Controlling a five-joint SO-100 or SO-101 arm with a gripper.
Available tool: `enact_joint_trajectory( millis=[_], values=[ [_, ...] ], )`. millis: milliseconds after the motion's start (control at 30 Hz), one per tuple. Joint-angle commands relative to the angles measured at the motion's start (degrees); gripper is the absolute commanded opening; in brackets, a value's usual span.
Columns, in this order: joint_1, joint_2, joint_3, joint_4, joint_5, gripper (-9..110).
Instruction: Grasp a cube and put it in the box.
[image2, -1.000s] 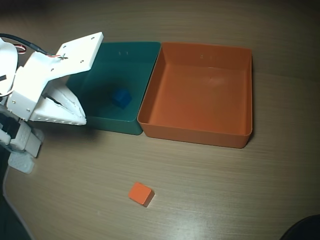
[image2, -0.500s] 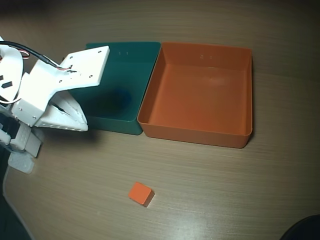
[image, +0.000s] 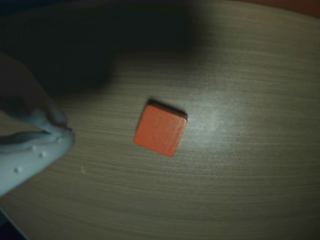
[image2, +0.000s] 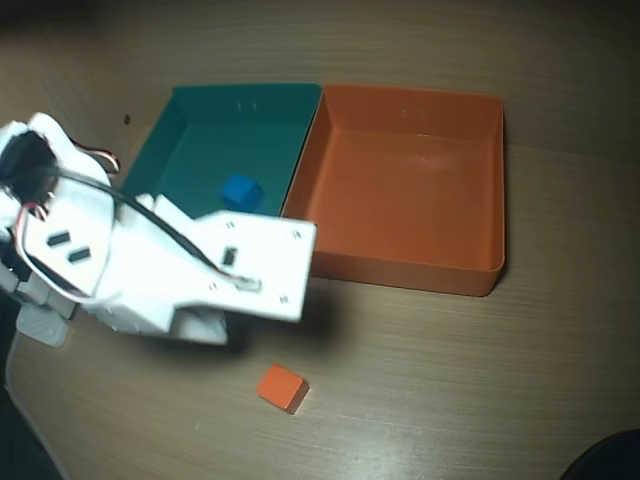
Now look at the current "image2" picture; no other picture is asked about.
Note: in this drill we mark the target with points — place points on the blue cube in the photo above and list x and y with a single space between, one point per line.
240 192

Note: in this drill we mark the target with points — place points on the orange cube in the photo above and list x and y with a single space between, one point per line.
280 387

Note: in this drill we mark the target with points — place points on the teal plastic box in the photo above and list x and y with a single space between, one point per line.
225 135

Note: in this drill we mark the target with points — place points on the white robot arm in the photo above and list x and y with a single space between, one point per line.
75 220

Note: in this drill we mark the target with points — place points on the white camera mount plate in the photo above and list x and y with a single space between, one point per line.
270 255

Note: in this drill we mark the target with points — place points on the orange plastic box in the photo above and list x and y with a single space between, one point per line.
410 190

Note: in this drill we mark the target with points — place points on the dark round object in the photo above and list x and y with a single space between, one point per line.
612 460

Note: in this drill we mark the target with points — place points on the white arm base clamp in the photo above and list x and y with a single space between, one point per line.
42 327

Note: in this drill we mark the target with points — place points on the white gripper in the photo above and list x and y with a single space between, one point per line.
200 327

